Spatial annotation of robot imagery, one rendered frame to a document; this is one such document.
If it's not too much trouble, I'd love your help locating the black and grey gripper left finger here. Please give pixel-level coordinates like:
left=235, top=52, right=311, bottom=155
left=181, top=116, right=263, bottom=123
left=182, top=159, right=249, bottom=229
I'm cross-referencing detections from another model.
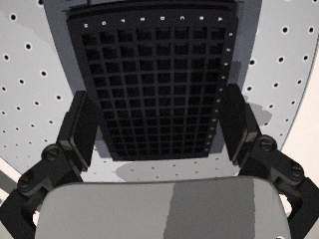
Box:
left=0, top=91, right=98, bottom=239

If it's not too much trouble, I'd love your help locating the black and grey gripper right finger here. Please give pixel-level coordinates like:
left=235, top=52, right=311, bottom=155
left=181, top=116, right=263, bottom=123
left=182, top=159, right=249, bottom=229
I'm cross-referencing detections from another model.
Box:
left=219, top=84, right=319, bottom=239

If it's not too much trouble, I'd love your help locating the black well plate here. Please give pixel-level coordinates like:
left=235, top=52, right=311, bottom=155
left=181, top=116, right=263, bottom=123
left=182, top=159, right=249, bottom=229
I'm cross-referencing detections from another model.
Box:
left=66, top=0, right=239, bottom=161

